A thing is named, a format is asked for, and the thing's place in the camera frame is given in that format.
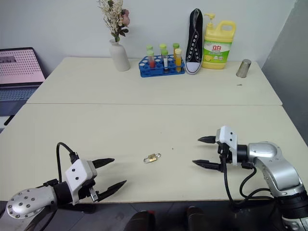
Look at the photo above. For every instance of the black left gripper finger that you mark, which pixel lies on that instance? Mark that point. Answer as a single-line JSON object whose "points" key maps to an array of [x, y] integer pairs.
{"points": [[113, 188], [103, 162]]}

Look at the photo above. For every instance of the black narrow bar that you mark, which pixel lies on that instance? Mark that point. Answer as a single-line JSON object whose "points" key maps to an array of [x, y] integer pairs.
{"points": [[8, 120]]}

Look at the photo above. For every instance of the pink artificial rose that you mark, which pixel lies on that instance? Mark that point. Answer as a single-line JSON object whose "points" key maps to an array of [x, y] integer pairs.
{"points": [[125, 17]]}

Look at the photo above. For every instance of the metal cup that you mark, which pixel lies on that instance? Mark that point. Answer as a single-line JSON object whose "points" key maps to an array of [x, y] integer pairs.
{"points": [[243, 69]]}

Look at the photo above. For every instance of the yellow dish soap bottle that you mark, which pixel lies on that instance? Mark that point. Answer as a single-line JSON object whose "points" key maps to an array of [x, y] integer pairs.
{"points": [[216, 48]]}

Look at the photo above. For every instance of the white ceramic vase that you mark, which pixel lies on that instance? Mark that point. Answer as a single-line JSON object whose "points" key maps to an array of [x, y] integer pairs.
{"points": [[119, 57]]}

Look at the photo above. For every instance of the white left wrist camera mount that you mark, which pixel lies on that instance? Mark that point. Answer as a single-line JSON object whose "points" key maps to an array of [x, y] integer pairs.
{"points": [[79, 172]]}

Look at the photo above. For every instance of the green-capped tube with red liquid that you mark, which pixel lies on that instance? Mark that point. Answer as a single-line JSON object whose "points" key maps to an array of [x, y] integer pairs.
{"points": [[151, 60]]}

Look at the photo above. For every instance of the dark rounded shape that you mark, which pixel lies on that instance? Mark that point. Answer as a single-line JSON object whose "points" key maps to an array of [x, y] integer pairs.
{"points": [[140, 221], [195, 219]]}

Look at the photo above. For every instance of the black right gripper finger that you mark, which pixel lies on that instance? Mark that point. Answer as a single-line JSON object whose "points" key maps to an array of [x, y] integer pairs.
{"points": [[207, 164], [208, 140]]}

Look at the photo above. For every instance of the dried cream flower bouquet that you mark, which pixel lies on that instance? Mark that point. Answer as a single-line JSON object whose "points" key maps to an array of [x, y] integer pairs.
{"points": [[111, 16]]}

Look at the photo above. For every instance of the small brass padlock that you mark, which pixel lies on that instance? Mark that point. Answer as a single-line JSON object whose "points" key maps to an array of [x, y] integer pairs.
{"points": [[151, 158]]}

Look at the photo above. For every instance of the green-capped tube with white label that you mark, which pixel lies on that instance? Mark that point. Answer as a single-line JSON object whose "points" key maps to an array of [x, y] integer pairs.
{"points": [[165, 60]]}

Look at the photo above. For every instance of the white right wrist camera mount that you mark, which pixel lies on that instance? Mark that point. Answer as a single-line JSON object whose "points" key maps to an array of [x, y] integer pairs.
{"points": [[228, 142]]}

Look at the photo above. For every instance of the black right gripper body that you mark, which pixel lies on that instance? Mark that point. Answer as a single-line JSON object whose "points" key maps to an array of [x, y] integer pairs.
{"points": [[225, 158]]}

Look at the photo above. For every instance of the blue test tube rack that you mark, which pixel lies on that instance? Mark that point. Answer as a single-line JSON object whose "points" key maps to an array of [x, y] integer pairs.
{"points": [[158, 69]]}

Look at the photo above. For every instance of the green-capped test tube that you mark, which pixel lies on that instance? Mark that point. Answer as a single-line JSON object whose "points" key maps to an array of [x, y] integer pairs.
{"points": [[149, 47], [162, 46], [175, 45]]}

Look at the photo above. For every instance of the grey laptop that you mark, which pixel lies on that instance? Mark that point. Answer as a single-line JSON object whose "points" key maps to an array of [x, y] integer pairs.
{"points": [[16, 67]]}

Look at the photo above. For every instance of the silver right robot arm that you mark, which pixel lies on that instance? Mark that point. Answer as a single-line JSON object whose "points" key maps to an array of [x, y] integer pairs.
{"points": [[276, 166]]}

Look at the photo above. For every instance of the black canvas sneaker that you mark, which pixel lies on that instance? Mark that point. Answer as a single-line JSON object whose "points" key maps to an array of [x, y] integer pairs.
{"points": [[193, 48]]}

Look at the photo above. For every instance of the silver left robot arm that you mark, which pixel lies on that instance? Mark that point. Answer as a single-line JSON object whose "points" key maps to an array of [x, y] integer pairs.
{"points": [[31, 198]]}

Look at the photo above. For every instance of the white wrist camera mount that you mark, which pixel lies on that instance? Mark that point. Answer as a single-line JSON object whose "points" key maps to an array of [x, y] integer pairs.
{"points": [[228, 142], [79, 172]]}

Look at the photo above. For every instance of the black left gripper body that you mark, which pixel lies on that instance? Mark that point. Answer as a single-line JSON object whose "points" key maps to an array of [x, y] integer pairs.
{"points": [[86, 190]]}

